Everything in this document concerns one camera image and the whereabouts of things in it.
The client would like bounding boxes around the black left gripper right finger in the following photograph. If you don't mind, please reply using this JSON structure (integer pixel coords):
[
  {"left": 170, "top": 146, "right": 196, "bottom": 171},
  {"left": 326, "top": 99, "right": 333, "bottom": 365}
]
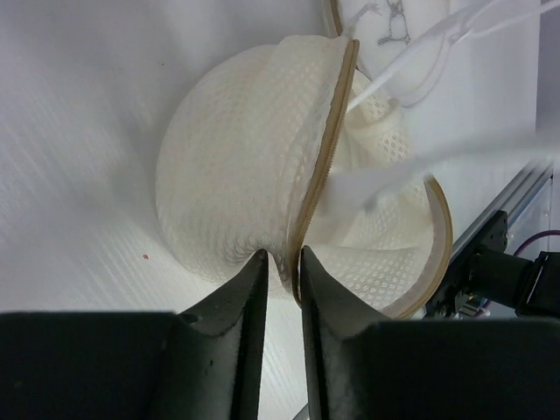
[{"left": 300, "top": 248, "right": 559, "bottom": 419}]

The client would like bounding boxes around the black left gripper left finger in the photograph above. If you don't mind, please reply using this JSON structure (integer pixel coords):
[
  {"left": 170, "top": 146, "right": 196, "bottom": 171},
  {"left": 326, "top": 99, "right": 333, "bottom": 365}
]
[{"left": 1, "top": 250, "right": 269, "bottom": 419}]

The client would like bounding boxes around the white bra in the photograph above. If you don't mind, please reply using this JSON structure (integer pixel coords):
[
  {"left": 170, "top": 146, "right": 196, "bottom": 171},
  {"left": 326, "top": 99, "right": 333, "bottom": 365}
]
[{"left": 320, "top": 1, "right": 559, "bottom": 217}]

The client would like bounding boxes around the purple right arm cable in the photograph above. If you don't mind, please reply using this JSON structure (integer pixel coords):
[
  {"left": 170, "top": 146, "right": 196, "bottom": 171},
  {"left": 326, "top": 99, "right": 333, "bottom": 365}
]
[{"left": 511, "top": 229, "right": 560, "bottom": 257}]

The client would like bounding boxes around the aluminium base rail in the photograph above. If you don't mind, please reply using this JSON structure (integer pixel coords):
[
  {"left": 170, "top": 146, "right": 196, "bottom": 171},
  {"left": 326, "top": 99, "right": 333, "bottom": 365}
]
[{"left": 451, "top": 164, "right": 558, "bottom": 262}]

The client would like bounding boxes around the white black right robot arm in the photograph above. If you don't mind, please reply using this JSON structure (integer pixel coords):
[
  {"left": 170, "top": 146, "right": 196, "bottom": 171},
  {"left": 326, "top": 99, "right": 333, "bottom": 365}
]
[{"left": 426, "top": 210, "right": 559, "bottom": 319}]

